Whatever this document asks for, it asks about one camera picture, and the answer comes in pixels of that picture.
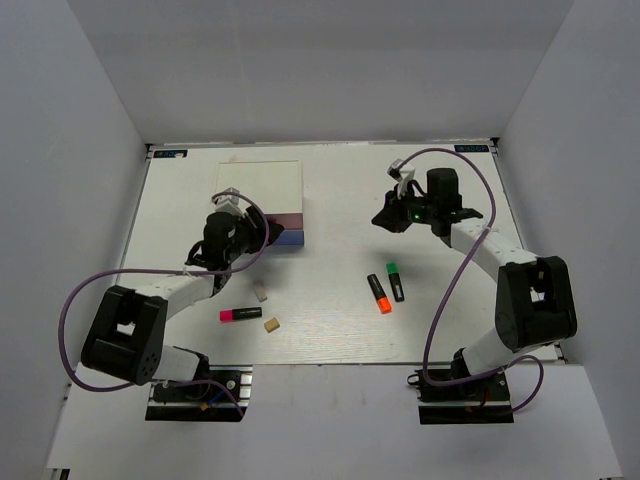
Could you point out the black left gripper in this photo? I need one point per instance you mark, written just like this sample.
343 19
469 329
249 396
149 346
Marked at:
257 233

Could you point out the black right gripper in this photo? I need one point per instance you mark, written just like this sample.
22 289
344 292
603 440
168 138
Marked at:
392 216

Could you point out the purple blue drawer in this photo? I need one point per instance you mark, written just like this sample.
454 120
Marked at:
290 238

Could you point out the pink drawer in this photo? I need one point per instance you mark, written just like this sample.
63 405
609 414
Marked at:
289 221

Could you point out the green cap black highlighter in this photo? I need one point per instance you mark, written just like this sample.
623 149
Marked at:
395 282

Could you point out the orange cap black highlighter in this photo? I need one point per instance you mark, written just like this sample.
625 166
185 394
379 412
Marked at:
379 294

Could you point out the pink cap black highlighter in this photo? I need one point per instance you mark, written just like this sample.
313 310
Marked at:
240 314

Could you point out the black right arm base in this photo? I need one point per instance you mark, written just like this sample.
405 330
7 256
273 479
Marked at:
482 402

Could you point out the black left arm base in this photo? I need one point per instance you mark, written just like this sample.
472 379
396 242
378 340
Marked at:
225 401

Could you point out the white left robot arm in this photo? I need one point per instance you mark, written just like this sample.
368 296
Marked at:
126 338

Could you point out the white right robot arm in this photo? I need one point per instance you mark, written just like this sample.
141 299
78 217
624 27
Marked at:
534 304

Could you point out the white drawer cabinet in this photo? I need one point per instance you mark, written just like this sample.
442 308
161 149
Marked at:
275 186

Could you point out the grey white eraser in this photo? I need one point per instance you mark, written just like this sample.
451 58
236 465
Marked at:
259 291

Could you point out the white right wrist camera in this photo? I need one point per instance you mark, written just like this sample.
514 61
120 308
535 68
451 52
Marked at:
403 173

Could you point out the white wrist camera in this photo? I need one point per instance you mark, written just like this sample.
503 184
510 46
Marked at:
228 202
403 173

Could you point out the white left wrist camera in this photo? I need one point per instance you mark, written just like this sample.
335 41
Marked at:
228 202

